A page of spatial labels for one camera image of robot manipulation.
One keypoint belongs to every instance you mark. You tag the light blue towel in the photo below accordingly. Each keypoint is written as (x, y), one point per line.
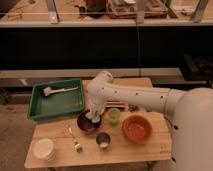
(94, 118)

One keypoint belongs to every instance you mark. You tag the green cup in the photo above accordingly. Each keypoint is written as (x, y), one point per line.
(113, 115)

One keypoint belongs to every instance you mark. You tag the striped red cloth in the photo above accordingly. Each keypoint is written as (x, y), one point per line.
(120, 106)

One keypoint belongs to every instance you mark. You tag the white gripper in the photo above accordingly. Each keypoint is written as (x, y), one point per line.
(93, 109)

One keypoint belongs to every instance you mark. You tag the green plastic tray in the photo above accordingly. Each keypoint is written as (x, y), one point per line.
(59, 104)

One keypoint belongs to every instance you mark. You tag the wooden table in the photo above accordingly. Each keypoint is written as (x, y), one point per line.
(120, 150)

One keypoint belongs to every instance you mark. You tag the purple bowl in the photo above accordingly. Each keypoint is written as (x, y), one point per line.
(85, 124)

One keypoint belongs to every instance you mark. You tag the small metal cup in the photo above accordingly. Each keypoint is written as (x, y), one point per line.
(103, 140)

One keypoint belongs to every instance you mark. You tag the white dish brush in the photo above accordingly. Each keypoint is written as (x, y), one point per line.
(49, 91)

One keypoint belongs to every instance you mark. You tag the orange bowl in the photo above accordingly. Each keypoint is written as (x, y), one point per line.
(137, 129)

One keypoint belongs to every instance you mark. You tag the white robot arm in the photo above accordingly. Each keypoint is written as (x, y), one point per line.
(191, 113)

